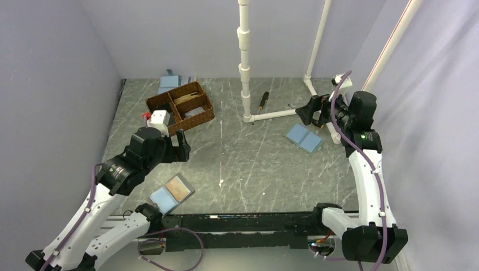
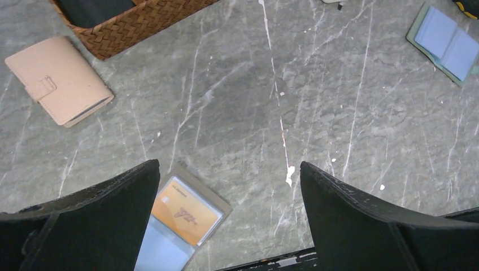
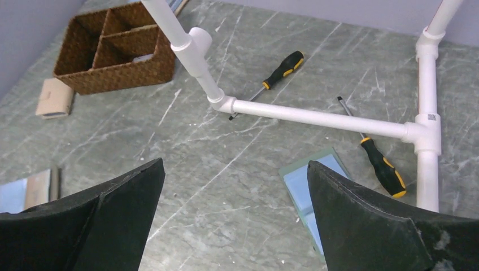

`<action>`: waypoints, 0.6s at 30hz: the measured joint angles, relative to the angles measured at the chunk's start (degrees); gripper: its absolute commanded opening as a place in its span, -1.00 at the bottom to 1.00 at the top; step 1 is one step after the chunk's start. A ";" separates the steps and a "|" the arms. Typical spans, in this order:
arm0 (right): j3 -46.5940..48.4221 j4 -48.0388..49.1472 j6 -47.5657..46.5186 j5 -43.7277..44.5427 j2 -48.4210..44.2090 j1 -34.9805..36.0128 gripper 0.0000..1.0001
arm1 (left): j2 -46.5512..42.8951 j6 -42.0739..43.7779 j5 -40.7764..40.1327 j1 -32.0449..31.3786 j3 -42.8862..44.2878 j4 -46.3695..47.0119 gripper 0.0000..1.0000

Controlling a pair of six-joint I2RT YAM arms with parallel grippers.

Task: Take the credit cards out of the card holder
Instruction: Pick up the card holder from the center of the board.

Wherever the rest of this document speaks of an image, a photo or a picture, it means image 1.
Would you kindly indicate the tan card in basket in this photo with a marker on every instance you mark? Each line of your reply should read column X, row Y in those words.
column 185, row 98

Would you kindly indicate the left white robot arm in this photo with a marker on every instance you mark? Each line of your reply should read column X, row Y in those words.
column 78, row 247

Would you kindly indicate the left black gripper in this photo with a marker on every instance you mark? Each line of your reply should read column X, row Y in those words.
column 176, row 153

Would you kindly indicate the white pvc pipe frame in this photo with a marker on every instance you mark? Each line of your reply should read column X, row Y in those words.
column 277, row 38

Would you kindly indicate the blue orange card holder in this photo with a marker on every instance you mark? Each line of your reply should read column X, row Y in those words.
column 174, row 192

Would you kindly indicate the brown wicker divided basket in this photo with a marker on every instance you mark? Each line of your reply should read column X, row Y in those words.
column 194, row 112

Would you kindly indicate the blue card holder at back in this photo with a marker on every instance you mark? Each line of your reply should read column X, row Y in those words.
column 172, row 81

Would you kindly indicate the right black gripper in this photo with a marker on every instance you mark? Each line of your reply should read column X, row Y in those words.
column 316, row 103

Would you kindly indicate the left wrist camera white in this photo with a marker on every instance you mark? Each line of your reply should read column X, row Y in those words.
column 159, row 120

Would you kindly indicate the blue open card holder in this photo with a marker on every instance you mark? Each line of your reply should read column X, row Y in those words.
column 304, row 138

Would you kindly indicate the black orange screwdriver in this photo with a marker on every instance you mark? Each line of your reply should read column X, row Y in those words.
column 263, row 100

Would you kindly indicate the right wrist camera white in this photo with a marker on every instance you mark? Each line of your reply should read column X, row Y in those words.
column 345, row 86

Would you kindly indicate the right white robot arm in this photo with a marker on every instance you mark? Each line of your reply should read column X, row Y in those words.
column 375, row 235

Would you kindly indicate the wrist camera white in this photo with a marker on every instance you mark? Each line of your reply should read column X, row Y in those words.
column 159, row 120
column 345, row 86

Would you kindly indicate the black item in basket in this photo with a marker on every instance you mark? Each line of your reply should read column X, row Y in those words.
column 172, row 112

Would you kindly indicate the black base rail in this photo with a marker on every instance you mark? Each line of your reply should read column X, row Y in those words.
column 237, row 230

